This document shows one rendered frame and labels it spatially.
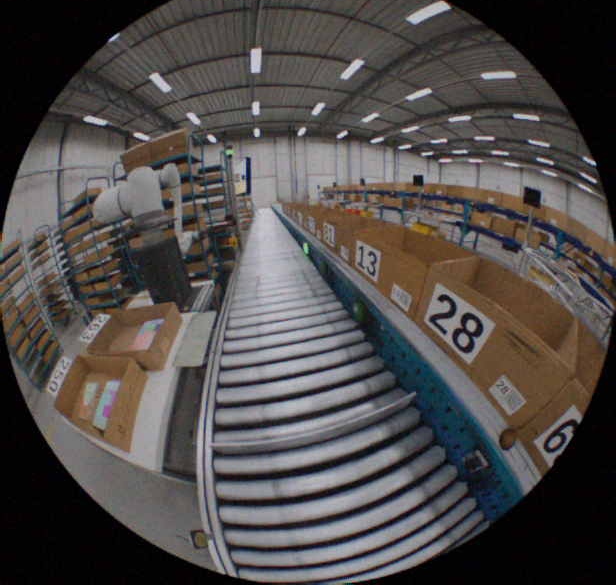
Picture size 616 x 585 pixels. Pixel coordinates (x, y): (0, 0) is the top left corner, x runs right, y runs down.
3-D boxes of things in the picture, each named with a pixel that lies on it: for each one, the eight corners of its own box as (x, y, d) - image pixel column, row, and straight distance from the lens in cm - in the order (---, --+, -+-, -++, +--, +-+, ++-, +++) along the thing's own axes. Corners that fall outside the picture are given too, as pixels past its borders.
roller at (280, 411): (216, 413, 59) (209, 406, 55) (388, 374, 62) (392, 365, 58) (215, 429, 57) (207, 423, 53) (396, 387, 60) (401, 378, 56)
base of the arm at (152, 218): (119, 235, 96) (116, 223, 96) (147, 224, 112) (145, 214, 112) (147, 227, 83) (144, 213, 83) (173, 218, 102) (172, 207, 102)
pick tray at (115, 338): (124, 327, 112) (114, 310, 108) (183, 319, 89) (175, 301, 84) (98, 368, 98) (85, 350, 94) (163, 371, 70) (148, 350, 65)
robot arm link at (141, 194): (155, 210, 89) (150, 160, 92) (122, 221, 97) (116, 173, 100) (167, 208, 104) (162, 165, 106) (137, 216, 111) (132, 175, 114)
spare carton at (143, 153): (118, 156, 251) (126, 151, 265) (126, 178, 254) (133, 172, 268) (146, 142, 229) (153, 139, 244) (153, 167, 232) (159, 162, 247)
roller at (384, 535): (229, 545, 57) (220, 549, 52) (456, 478, 60) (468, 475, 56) (234, 559, 58) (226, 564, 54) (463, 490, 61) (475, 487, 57)
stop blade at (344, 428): (223, 452, 52) (206, 442, 44) (402, 407, 55) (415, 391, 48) (223, 454, 52) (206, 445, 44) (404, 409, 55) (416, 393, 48)
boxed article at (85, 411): (81, 418, 89) (78, 416, 88) (89, 385, 94) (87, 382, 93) (91, 421, 83) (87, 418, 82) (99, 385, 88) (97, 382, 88)
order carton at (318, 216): (307, 232, 151) (306, 211, 148) (340, 229, 160) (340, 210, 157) (322, 244, 114) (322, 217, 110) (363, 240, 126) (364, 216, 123)
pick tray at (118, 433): (90, 371, 102) (77, 353, 98) (149, 376, 73) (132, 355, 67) (70, 423, 96) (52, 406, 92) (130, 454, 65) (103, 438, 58)
